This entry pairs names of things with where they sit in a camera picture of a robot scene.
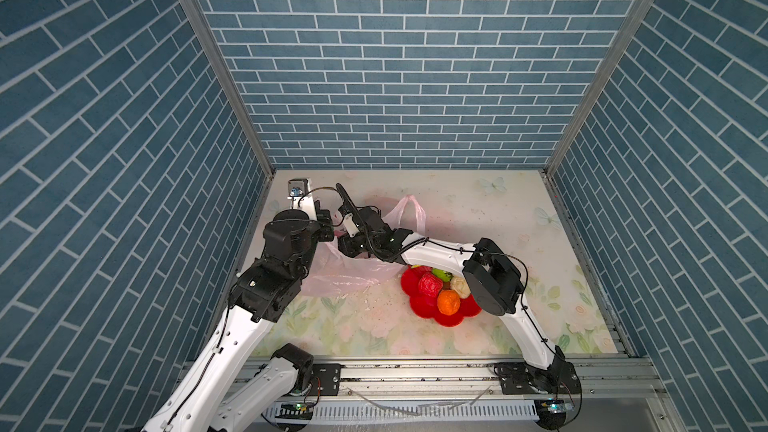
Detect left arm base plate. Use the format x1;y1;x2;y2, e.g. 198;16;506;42
299;363;342;397

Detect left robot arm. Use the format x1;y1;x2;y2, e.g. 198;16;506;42
143;197;334;431

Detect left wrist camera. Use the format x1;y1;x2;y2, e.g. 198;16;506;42
288;178;317;220

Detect pink plastic bag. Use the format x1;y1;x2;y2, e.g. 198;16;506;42
299;194;428;298

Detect green fake fruit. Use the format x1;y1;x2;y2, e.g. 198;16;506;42
431;268;453;282

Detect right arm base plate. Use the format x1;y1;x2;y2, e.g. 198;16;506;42
492;359;582;395

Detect aluminium front rail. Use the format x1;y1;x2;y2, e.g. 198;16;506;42
315;354;665;400

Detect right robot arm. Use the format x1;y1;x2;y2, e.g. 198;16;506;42
338;205;574;393

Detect orange fake tangerine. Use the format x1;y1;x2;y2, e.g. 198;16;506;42
436;289;461;316

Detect red flower-shaped plate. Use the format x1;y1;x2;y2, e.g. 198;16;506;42
400;266;481;327

